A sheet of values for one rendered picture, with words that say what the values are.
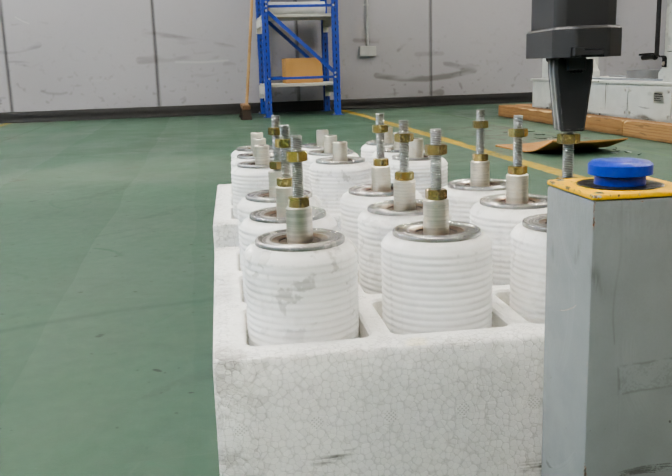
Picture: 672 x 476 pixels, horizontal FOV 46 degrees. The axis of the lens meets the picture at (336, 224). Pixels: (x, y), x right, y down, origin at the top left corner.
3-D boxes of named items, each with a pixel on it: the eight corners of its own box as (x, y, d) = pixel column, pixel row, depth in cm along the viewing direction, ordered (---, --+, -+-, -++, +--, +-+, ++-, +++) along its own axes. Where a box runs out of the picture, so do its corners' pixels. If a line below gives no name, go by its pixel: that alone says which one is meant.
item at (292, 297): (376, 424, 73) (371, 232, 69) (340, 474, 64) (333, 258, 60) (281, 411, 76) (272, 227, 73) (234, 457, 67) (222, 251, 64)
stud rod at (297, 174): (307, 224, 66) (303, 134, 65) (302, 226, 66) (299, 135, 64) (296, 223, 67) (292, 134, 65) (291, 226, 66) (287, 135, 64)
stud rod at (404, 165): (397, 195, 79) (396, 120, 78) (405, 194, 80) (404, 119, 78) (403, 196, 79) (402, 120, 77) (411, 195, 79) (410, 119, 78)
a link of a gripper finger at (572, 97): (551, 131, 68) (552, 57, 66) (588, 130, 68) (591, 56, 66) (556, 133, 66) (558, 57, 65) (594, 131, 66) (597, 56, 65)
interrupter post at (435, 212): (436, 240, 67) (436, 202, 66) (416, 236, 68) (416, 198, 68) (456, 236, 68) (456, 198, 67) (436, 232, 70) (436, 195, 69)
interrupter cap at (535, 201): (484, 213, 78) (484, 206, 78) (475, 200, 85) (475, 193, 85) (562, 211, 77) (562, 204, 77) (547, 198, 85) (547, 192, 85)
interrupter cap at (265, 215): (326, 210, 82) (326, 204, 82) (326, 225, 74) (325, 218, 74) (253, 213, 82) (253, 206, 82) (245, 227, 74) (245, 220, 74)
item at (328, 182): (368, 267, 129) (366, 156, 125) (379, 282, 120) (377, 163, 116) (310, 270, 128) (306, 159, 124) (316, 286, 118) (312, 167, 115)
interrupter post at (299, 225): (318, 242, 67) (317, 204, 67) (308, 248, 65) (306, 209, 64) (292, 241, 68) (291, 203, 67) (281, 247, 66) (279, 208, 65)
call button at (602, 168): (632, 185, 53) (633, 155, 53) (664, 194, 50) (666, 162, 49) (576, 188, 53) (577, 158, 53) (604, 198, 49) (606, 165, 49)
